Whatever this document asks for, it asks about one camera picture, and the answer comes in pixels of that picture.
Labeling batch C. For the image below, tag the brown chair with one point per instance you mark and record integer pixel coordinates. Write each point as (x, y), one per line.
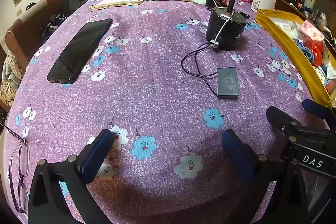
(34, 22)

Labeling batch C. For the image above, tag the purple-framed eyeglasses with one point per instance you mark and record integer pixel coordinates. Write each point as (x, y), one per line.
(19, 163)

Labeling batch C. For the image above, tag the small black bag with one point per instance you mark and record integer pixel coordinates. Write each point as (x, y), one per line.
(31, 5)

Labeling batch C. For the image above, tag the black cylindrical motor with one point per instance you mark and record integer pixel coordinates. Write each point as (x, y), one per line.
(223, 32)

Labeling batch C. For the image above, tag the clutter of small items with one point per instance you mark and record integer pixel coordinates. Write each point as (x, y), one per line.
(302, 1)

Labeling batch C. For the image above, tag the patterned cloth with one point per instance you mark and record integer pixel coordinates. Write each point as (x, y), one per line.
(9, 77)

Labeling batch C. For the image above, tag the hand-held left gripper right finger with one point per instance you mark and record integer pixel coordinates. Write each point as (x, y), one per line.
(239, 158)

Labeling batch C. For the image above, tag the red plastic bag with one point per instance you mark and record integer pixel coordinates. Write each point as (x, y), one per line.
(315, 52)

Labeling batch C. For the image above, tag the yellow-edged tray box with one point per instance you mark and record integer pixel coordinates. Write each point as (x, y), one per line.
(286, 40)

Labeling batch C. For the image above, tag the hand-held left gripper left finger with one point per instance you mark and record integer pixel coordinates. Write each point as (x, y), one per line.
(97, 153)

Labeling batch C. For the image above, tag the pink tissue packet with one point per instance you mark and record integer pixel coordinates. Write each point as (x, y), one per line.
(311, 31)

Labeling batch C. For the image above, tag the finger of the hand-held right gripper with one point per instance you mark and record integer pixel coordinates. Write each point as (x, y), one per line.
(317, 108)
(281, 117)

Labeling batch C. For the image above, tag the blue terry cloth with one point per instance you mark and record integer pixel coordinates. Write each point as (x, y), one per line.
(303, 49)

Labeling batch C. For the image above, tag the black metal parts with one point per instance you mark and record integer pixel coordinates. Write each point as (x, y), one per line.
(52, 23)

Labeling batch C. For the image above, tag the black smartphone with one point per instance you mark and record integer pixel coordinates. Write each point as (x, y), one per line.
(78, 50)

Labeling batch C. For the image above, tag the small black box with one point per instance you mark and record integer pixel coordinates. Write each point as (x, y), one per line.
(228, 82)

